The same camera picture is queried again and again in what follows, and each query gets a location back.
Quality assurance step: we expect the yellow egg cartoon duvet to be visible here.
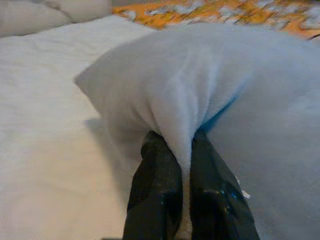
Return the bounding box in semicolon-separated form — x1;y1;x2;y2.
111;0;320;41

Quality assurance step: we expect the white quilted mattress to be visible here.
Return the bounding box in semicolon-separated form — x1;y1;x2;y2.
0;14;156;240

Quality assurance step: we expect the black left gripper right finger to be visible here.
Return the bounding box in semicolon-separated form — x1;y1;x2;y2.
189;128;261;240

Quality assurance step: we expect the grey plush pillow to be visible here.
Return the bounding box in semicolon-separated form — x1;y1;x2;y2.
73;22;320;240

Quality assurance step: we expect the long cream pillow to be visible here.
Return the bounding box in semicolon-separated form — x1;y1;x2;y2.
0;0;73;38

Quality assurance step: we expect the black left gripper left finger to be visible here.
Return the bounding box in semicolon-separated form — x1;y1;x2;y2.
122;130;184;240

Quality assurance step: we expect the short cream pillow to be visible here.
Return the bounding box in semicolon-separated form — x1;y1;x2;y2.
44;0;113;25

